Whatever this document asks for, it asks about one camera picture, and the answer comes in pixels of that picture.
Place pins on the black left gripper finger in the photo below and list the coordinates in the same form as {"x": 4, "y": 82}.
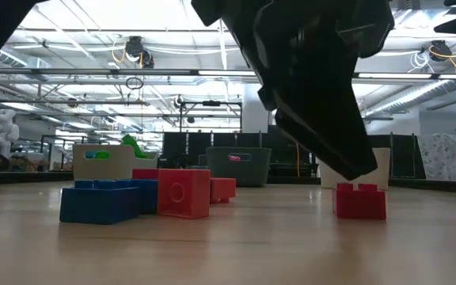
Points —
{"x": 311, "y": 91}
{"x": 331, "y": 154}

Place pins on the small red building block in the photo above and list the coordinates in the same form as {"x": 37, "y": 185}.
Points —
{"x": 223, "y": 189}
{"x": 358, "y": 206}
{"x": 145, "y": 174}

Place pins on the small orange building block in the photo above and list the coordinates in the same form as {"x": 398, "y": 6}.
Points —
{"x": 184, "y": 194}

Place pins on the large green building block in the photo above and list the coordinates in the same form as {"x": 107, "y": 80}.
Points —
{"x": 135, "y": 146}

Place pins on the small blue building block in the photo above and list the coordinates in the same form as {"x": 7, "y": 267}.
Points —
{"x": 99, "y": 206}
{"x": 149, "y": 198}

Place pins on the white plastic bin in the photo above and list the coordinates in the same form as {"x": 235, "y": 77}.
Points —
{"x": 384, "y": 166}

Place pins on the teal plastic bin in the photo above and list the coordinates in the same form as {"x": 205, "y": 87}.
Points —
{"x": 251, "y": 170}

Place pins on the white patterned cloth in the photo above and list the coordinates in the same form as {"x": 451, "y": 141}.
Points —
{"x": 441, "y": 158}

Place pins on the black partition panels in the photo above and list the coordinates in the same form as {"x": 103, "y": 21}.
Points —
{"x": 196, "y": 146}

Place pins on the light grey plastic bin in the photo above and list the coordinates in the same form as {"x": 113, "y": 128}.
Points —
{"x": 109, "y": 170}

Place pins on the silver air duct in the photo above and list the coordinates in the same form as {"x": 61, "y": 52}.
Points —
{"x": 418, "y": 95}

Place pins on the black background rig frame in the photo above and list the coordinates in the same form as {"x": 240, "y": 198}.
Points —
{"x": 211, "y": 103}

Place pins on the ceiling light rail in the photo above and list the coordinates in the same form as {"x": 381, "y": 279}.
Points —
{"x": 93, "y": 72}

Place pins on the black table frame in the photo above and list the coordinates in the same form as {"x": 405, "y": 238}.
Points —
{"x": 14, "y": 178}

